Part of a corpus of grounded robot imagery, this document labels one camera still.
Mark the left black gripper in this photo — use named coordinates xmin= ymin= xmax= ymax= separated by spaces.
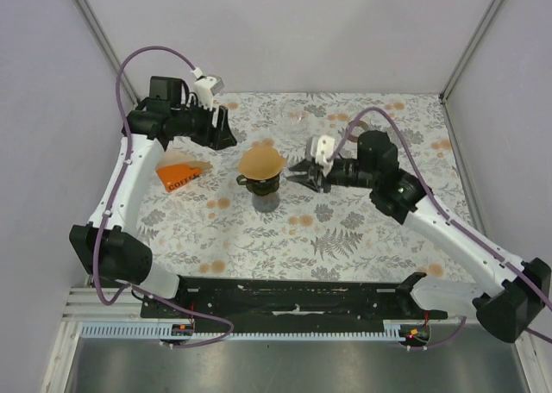
xmin=172 ymin=97 xmax=237 ymax=152

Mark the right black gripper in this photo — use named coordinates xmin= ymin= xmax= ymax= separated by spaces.
xmin=286 ymin=157 xmax=377 ymax=194

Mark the brown paper coffee filter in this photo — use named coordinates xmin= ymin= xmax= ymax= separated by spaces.
xmin=237 ymin=146 xmax=286 ymax=180

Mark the dark green coffee dripper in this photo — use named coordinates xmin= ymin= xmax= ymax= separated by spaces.
xmin=236 ymin=173 xmax=280 ymax=197

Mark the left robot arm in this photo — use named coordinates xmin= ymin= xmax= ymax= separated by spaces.
xmin=69 ymin=75 xmax=237 ymax=318

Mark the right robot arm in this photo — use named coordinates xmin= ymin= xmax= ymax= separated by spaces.
xmin=289 ymin=130 xmax=551 ymax=343

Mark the orange coffee filter pack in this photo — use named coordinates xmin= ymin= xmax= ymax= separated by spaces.
xmin=155 ymin=150 xmax=213 ymax=193

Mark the clear glass carafe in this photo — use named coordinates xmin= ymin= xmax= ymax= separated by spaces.
xmin=274 ymin=101 xmax=309 ymax=128

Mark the glass cup with brown band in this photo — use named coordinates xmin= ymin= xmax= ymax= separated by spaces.
xmin=345 ymin=120 xmax=371 ymax=144

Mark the floral tablecloth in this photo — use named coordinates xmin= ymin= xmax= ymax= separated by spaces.
xmin=136 ymin=93 xmax=470 ymax=282

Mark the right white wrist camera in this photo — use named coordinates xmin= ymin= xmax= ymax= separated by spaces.
xmin=305 ymin=134 xmax=336 ymax=176

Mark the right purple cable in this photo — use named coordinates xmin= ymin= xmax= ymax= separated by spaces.
xmin=331 ymin=107 xmax=552 ymax=352

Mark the purple cable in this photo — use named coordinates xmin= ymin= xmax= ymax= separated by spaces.
xmin=331 ymin=107 xmax=552 ymax=352
xmin=91 ymin=45 xmax=235 ymax=349

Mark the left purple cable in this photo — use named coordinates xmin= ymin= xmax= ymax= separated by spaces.
xmin=91 ymin=45 xmax=235 ymax=349

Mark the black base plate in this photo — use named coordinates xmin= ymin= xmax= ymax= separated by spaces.
xmin=140 ymin=274 xmax=449 ymax=334

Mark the white slotted cable duct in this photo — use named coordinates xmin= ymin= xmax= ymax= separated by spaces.
xmin=80 ymin=321 xmax=431 ymax=342

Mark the left aluminium frame post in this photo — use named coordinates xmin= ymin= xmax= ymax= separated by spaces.
xmin=64 ymin=0 xmax=141 ymax=103

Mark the aluminium frame post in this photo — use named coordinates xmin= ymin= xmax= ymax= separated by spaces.
xmin=64 ymin=0 xmax=141 ymax=103
xmin=439 ymin=0 xmax=506 ymax=104

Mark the right aluminium frame post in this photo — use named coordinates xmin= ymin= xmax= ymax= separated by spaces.
xmin=439 ymin=0 xmax=506 ymax=104

